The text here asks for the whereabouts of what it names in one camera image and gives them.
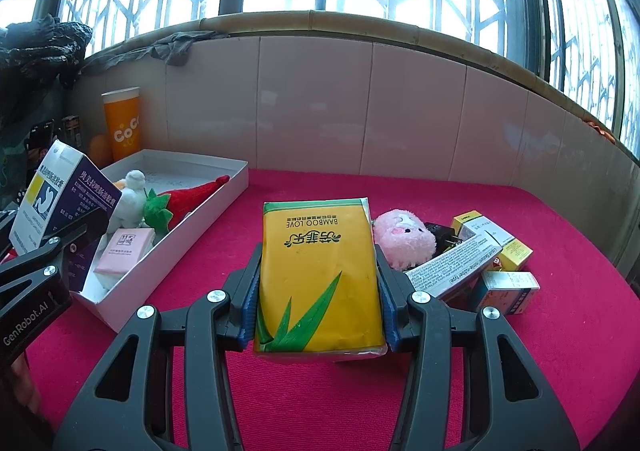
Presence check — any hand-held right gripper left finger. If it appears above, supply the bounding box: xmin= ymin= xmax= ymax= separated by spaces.
xmin=52 ymin=243 xmax=263 ymax=451

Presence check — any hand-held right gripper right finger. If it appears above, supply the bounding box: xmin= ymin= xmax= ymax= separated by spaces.
xmin=374 ymin=246 xmax=581 ymax=451

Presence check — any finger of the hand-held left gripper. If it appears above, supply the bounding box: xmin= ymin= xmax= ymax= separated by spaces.
xmin=0 ymin=211 xmax=18 ymax=257
xmin=0 ymin=208 xmax=117 ymax=307

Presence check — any purple white medicine box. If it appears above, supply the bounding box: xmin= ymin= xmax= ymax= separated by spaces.
xmin=9 ymin=140 xmax=123 ymax=293

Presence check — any yellow tissue pack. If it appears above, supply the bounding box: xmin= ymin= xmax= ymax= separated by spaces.
xmin=252 ymin=197 xmax=388 ymax=363

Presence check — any white cardboard box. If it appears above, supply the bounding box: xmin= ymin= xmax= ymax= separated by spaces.
xmin=72 ymin=148 xmax=250 ymax=334

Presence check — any small pink box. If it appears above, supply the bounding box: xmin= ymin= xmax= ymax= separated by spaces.
xmin=94 ymin=227 xmax=156 ymax=289

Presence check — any white plush toy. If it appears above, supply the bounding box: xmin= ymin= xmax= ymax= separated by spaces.
xmin=107 ymin=170 xmax=150 ymax=234

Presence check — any long white printed box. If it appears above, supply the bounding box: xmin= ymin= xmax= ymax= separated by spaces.
xmin=404 ymin=236 xmax=503 ymax=302

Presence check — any pink plush toy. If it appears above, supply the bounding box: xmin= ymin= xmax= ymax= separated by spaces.
xmin=374 ymin=210 xmax=437 ymax=272

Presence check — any dark printed packet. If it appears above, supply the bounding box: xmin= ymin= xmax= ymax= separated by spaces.
xmin=60 ymin=115 xmax=82 ymax=146

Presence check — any black charger plug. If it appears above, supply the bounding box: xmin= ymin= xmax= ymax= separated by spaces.
xmin=425 ymin=223 xmax=468 ymax=254

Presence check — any orange paper cup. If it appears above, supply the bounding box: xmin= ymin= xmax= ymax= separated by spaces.
xmin=101 ymin=87 xmax=142 ymax=162

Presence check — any red plush chili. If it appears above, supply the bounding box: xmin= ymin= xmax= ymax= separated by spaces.
xmin=144 ymin=174 xmax=231 ymax=234

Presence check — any blue white medicine box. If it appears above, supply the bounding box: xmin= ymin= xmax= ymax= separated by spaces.
xmin=470 ymin=270 xmax=541 ymax=317

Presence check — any yellow white medicine box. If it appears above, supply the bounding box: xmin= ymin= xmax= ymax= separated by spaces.
xmin=451 ymin=211 xmax=534 ymax=273

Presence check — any black plastic bag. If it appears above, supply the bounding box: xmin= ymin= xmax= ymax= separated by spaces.
xmin=0 ymin=13 xmax=93 ymax=86

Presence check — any grey cloth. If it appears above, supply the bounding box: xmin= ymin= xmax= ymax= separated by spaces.
xmin=82 ymin=30 xmax=228 ymax=74

